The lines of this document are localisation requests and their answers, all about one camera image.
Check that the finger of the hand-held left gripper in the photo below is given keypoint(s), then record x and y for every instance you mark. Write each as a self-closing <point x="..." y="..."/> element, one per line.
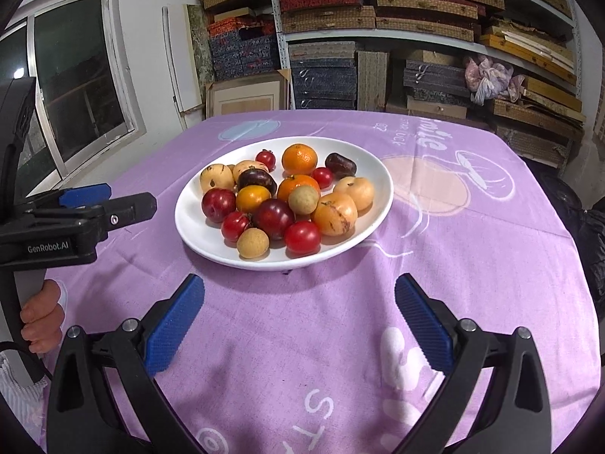
<point x="132" y="205"/>
<point x="87" y="195"/>

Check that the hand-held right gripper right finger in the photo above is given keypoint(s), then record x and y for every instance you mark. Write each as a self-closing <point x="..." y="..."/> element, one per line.
<point x="425" y="324"/>

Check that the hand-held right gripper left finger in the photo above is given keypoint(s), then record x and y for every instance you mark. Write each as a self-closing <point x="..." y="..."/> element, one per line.
<point x="175" y="326"/>

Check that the white oval plate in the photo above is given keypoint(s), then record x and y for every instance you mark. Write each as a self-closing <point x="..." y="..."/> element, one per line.
<point x="203" y="241"/>

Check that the small dark red plum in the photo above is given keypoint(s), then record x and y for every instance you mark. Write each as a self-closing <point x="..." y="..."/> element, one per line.
<point x="218" y="205"/>

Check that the plain yellow pepino melon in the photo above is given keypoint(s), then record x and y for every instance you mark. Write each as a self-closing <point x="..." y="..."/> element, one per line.
<point x="216" y="178"/>

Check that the red tomato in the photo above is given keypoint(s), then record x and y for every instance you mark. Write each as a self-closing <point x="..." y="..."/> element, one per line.
<point x="266" y="160"/>
<point x="323" y="178"/>
<point x="235" y="227"/>
<point x="302" y="237"/>

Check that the tan longan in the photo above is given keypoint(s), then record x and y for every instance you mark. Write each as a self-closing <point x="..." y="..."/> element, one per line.
<point x="253" y="244"/>
<point x="302" y="200"/>

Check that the small orange-yellow round fruit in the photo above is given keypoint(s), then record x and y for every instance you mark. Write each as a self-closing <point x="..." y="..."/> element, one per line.
<point x="253" y="198"/>

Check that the pale purple-striped pepino melon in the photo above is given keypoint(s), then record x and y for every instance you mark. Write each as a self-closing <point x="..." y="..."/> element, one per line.
<point x="248" y="168"/>

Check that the large dark red plum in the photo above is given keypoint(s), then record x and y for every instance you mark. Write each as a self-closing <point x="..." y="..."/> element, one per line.
<point x="273" y="218"/>

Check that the yellow brown-marked pepino melon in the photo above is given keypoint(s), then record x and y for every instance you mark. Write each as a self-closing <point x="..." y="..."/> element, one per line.
<point x="333" y="215"/>

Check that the pale orange persimmon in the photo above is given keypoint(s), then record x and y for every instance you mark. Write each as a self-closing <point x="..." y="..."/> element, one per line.
<point x="357" y="193"/>

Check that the orange mandarin with green stem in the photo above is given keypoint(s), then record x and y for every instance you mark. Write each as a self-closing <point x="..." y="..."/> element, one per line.
<point x="293" y="187"/>

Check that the person's left forearm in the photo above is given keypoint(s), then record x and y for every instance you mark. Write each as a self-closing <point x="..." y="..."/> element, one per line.
<point x="19" y="397"/>

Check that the person's left hand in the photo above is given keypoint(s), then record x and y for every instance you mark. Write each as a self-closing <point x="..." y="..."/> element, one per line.
<point x="45" y="317"/>

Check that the purple printed tablecloth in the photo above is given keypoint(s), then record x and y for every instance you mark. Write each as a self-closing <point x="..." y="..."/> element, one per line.
<point x="472" y="293"/>

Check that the white panel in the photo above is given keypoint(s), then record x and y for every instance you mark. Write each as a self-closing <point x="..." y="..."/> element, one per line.
<point x="177" y="56"/>

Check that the mottled grey-green board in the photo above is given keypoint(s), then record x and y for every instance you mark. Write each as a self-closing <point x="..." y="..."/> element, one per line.
<point x="201" y="47"/>

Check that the stack of blue floral boxes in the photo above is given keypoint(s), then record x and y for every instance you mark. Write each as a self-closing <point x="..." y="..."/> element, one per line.
<point x="241" y="52"/>

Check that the metal shelf rack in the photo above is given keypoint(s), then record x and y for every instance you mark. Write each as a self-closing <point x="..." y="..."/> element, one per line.
<point x="281" y="33"/>

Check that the stack of dark grey boxes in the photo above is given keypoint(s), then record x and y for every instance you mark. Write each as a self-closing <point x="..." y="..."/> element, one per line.
<point x="324" y="75"/>
<point x="435" y="78"/>

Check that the upright woven box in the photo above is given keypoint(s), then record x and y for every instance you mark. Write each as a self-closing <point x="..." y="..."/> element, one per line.
<point x="373" y="80"/>

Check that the pink plastic bag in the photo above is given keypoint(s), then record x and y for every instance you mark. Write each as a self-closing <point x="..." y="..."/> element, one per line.
<point x="487" y="78"/>

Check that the stack of yellow wooden boxes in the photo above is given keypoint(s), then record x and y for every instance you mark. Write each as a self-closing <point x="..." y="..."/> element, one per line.
<point x="543" y="90"/>

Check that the stack of woven straw boxes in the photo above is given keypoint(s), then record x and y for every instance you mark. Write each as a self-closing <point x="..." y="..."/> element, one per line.
<point x="331" y="21"/>

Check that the window with white frame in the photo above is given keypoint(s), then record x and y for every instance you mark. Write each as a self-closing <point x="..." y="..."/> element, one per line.
<point x="80" y="80"/>

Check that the wooden picture frame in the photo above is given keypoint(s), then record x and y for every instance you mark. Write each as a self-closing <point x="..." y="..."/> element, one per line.
<point x="246" y="99"/>

